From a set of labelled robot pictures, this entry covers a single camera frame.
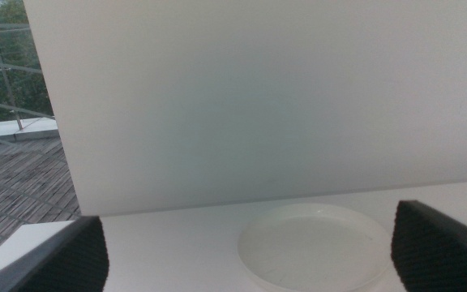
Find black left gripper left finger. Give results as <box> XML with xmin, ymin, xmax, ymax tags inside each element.
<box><xmin>0</xmin><ymin>215</ymin><xmax>110</xmax><ymax>292</ymax></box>

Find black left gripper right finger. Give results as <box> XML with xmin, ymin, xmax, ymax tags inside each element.
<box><xmin>390</xmin><ymin>199</ymin><xmax>467</xmax><ymax>292</ymax></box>

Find white plate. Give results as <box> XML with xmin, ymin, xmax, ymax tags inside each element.
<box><xmin>236</xmin><ymin>202</ymin><xmax>393</xmax><ymax>292</ymax></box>

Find white terrace ledge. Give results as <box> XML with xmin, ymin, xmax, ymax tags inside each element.
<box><xmin>0</xmin><ymin>117</ymin><xmax>60</xmax><ymax>147</ymax></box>

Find metal terrace railing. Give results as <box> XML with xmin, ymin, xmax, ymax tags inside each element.
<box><xmin>0</xmin><ymin>22</ymin><xmax>81</xmax><ymax>228</ymax></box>

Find white backdrop panel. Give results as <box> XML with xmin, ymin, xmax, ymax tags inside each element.
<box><xmin>22</xmin><ymin>0</ymin><xmax>467</xmax><ymax>217</ymax></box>

